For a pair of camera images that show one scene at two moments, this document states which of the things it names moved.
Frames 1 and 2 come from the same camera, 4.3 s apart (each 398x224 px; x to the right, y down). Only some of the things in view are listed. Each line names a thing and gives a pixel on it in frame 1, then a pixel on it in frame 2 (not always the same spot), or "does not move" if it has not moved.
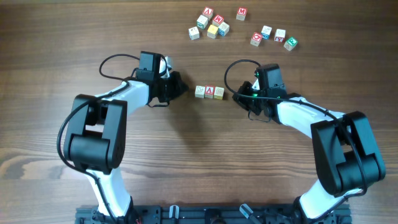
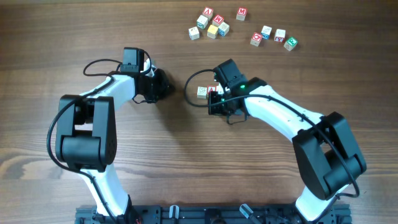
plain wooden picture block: [199, 91] does not move
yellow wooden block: [212, 31] does not move
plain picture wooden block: [193, 33] does not move
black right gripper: [241, 101] → [214, 110]
